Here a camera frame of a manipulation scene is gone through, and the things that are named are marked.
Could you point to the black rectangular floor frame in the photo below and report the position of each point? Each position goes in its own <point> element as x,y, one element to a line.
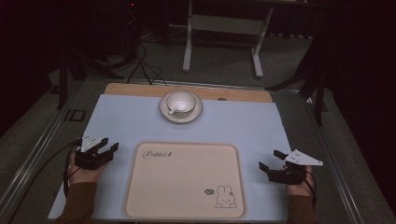
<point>75,115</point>

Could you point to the metal floor rail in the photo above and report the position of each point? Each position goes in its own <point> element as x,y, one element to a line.
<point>31,161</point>
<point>336,168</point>

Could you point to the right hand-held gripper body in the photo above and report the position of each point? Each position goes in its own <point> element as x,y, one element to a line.
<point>291,174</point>

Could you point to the black stand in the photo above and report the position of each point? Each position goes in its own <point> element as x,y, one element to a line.
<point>317,77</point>
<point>63,77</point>

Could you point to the beige tray with rabbit print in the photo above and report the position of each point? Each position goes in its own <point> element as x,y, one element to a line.
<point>183,183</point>

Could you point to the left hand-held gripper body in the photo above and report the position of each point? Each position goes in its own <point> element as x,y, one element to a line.
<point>90,160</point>

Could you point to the person's left hand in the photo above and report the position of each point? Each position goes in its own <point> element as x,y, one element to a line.
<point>82,175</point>

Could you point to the white cup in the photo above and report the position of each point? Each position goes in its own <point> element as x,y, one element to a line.
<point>181,102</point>

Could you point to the white saucer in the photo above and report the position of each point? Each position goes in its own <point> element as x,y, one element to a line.
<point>180,119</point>

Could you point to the light blue table mat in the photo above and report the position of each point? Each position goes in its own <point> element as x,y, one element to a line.
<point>124,124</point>

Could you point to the person's right hand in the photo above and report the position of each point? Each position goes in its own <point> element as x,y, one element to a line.
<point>297,188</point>

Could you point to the white metal stand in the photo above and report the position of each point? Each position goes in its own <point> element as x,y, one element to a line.
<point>224,25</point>

